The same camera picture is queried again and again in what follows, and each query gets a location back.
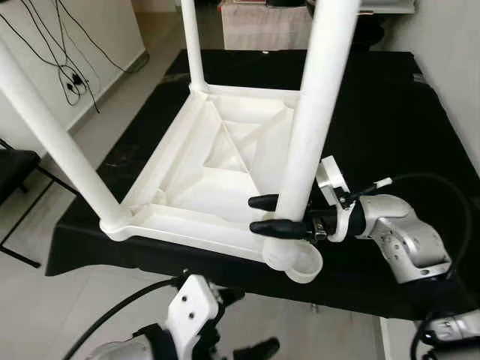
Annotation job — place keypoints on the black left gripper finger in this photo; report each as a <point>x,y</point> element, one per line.
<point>231,295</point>
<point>256,349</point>

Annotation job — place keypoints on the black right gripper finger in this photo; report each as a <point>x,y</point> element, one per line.
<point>277,228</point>
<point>262,202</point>

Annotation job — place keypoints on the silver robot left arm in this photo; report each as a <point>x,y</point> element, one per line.
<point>127,349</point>

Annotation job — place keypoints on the white plastic children table top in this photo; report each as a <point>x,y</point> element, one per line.
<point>202,187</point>

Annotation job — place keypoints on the black tablecloth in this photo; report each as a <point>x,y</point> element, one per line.
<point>405,127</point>

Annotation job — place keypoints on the wide clear tape patch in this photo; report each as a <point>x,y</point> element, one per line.
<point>114,161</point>

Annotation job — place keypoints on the small grey tape patch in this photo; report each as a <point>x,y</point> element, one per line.
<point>418,77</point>

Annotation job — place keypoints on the black round basin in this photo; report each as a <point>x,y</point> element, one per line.
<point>369,31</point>

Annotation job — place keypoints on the grey plastic storage box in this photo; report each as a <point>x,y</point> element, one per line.
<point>386,6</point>

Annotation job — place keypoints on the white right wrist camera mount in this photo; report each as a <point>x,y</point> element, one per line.
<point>330,176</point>

